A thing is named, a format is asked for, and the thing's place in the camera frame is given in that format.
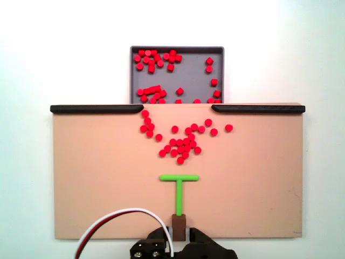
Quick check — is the green T pusher brown block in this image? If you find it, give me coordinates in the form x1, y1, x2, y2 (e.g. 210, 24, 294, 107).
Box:
159, 174, 200, 242

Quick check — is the grey tray container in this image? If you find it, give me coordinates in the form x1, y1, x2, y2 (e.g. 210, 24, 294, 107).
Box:
129, 45, 225, 105

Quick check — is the beige flat board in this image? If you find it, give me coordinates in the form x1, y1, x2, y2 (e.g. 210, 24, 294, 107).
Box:
51, 102, 304, 240

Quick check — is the white red black cable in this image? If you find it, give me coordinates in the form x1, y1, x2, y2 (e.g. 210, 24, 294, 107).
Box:
74, 207, 175, 259

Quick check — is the black guide rail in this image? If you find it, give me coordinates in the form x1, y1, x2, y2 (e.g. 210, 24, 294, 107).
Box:
50, 104, 144, 115
211, 104, 306, 115

